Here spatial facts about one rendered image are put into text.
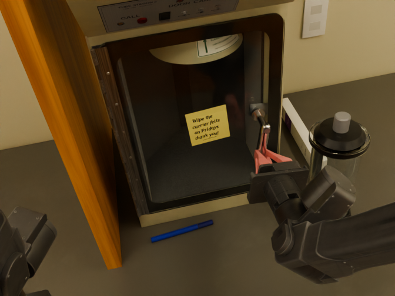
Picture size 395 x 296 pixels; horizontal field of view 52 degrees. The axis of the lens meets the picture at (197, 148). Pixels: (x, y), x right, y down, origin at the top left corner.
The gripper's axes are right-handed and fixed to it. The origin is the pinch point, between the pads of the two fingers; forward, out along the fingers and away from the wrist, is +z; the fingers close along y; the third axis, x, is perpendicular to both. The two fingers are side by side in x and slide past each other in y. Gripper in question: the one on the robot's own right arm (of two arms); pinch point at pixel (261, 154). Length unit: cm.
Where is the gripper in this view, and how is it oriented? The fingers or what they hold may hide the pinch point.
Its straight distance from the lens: 78.0
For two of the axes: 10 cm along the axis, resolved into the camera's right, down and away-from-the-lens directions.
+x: -0.3, 7.9, 6.1
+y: -9.8, 1.1, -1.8
